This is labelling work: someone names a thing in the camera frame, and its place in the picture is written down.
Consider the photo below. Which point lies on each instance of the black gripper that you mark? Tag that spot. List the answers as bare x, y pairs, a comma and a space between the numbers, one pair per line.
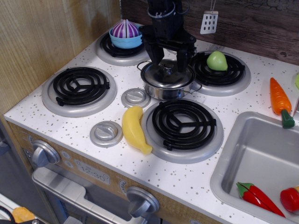
168, 32

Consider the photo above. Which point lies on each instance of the steel pot lid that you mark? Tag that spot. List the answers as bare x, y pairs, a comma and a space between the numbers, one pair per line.
165, 75

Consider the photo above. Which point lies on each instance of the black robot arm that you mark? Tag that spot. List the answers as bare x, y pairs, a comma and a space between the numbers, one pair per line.
165, 8

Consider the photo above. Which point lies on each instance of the steel toy pot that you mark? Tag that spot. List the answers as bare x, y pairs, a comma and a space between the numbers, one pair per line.
168, 94

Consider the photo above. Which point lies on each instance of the back left black burner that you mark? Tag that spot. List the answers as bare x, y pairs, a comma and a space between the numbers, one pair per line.
113, 55

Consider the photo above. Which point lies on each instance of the black burner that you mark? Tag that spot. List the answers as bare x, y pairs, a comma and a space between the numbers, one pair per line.
113, 55
79, 92
220, 83
182, 131

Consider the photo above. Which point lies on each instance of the blue toy bowl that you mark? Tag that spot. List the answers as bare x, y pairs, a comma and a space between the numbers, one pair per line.
119, 39

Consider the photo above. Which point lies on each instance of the green toy pear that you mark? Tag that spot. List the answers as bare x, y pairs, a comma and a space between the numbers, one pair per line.
217, 61

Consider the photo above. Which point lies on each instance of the hanging steel spatula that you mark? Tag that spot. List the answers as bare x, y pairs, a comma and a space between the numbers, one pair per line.
209, 20

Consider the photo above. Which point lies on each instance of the purple striped toy onion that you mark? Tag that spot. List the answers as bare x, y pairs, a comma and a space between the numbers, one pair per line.
126, 29

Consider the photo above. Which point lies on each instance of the grey knob middle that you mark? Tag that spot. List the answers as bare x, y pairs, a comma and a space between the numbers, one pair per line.
135, 97

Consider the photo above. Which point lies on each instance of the back right black burner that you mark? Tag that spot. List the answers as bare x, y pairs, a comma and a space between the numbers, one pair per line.
220, 83

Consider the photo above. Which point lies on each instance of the front right black burner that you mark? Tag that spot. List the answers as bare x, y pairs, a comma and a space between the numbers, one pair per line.
182, 131

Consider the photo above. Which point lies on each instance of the yellow toy banana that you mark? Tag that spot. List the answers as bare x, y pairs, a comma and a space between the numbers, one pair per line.
132, 129

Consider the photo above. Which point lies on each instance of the front left black burner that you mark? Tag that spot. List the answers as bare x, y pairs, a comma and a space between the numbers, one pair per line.
79, 92

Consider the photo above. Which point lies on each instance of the grey knob front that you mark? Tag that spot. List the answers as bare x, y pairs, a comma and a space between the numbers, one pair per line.
106, 134

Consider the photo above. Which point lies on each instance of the orange toy carrot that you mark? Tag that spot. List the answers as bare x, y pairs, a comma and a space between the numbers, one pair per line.
281, 104

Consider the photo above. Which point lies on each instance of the silver toy sink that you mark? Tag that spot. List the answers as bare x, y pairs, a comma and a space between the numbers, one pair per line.
259, 151

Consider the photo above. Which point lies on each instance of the light green object right edge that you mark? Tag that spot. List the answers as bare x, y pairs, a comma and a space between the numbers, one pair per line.
297, 81

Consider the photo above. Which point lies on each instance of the grey oven knob right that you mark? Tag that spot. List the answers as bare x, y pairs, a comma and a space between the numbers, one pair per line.
141, 202

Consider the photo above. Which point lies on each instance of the grey oven knob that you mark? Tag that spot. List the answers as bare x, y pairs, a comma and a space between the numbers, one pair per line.
141, 202
44, 154

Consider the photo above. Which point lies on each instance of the red toy chili pepper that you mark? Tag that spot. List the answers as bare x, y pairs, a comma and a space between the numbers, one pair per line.
252, 194

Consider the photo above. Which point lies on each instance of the grey oven knob left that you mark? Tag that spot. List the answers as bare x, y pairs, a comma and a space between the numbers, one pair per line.
44, 154

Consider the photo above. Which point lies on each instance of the red toy tomato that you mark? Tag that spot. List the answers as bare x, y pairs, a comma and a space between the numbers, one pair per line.
290, 199

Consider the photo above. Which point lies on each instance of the orange object bottom left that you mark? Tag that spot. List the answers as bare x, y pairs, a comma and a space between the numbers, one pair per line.
22, 214

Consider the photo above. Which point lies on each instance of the grey oven door handle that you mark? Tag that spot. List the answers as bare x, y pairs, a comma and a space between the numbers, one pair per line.
74, 194

